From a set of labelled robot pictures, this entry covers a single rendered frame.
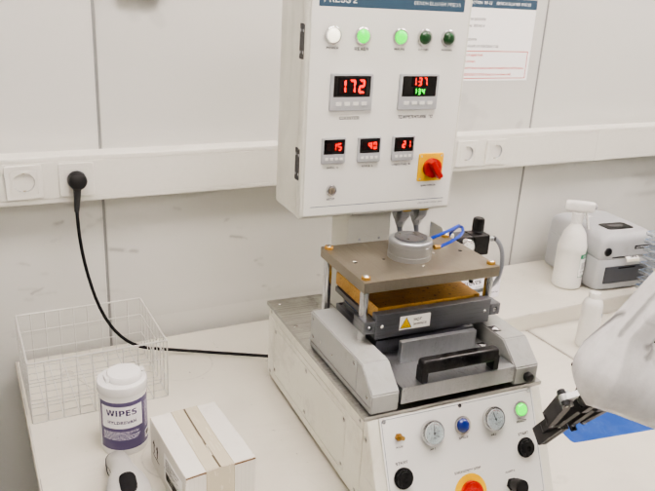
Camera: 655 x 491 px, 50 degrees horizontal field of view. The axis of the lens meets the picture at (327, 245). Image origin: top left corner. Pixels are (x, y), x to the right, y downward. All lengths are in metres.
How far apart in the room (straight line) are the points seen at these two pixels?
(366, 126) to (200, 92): 0.46
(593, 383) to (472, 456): 0.41
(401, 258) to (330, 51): 0.38
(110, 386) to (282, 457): 0.33
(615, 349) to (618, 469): 0.62
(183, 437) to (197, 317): 0.59
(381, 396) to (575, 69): 1.36
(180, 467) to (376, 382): 0.33
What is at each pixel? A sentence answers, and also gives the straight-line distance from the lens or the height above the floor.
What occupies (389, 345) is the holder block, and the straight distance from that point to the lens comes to 1.24.
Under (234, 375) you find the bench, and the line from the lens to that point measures 1.59.
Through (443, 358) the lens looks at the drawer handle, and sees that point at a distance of 1.17.
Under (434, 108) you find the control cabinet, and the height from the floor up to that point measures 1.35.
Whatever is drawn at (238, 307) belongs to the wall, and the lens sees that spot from 1.82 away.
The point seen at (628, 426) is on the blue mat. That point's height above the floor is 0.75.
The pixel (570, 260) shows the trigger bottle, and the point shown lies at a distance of 2.08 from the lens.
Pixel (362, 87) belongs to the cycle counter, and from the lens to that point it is 1.30.
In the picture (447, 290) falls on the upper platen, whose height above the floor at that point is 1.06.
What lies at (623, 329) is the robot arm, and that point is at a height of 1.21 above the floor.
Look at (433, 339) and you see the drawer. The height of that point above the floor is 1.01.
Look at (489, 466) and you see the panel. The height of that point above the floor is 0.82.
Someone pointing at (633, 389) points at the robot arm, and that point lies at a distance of 0.89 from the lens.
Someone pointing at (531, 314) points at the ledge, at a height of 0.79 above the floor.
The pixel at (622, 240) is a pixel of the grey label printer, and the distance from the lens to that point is 2.12.
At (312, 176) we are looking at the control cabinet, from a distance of 1.30.
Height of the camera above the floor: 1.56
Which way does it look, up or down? 20 degrees down
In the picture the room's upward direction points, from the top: 3 degrees clockwise
